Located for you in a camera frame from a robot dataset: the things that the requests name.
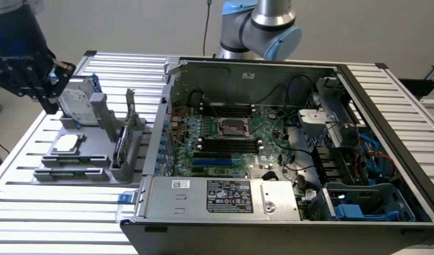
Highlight silver hard disk blue carrier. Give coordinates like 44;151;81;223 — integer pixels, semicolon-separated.
56;72;104;126

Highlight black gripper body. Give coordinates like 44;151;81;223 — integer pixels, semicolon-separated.
0;4;59;67

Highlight thin black cable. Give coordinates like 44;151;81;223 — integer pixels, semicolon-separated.
0;134;11;166

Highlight short black looped wire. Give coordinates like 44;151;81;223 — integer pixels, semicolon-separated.
188;89;204;107

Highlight grey and blue disk bay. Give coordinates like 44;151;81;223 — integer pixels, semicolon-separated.
322;181;417;223

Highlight blue power supply latch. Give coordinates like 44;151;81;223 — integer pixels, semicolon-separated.
117;193;136;205

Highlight black box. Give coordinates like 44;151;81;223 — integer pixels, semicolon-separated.
397;78;434;101

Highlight graphics card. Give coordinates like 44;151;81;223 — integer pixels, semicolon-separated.
112;88;142;169

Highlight blue expansion slot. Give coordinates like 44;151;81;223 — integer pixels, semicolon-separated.
191;158;236;166

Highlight silver CPU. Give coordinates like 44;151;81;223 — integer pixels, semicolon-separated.
56;135;80;152

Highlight long black wire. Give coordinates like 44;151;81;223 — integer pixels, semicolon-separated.
255;74;314;107

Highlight silver chipset heatsink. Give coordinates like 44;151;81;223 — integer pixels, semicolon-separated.
250;169;286;182

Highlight green motherboard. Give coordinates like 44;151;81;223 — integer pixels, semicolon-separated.
163;103;313;184

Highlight open black PC case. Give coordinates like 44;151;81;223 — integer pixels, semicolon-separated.
119;56;434;255

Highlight grey hanging cable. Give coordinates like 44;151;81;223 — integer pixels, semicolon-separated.
202;0;214;54

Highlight blue disk wire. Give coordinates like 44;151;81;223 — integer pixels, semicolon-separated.
357;132;382;172

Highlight red disk wire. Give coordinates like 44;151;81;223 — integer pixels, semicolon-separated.
374;151;395;171

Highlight metal disk bay cage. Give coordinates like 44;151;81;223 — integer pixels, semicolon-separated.
297;76;367;150

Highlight CPU socket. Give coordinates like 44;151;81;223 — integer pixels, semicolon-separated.
215;116;256;139

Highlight black expansion slot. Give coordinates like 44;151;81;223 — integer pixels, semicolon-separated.
191;152;232;159

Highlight silver power supply unit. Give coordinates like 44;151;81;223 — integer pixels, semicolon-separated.
133;176;302;223

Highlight green RAM stick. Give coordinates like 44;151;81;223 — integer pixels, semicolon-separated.
49;156;105;162

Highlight grey parts rack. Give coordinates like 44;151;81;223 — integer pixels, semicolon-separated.
31;92;150;186

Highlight black RAM slot bank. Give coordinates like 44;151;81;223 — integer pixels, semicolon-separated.
198;137;264;154
199;101;258;117

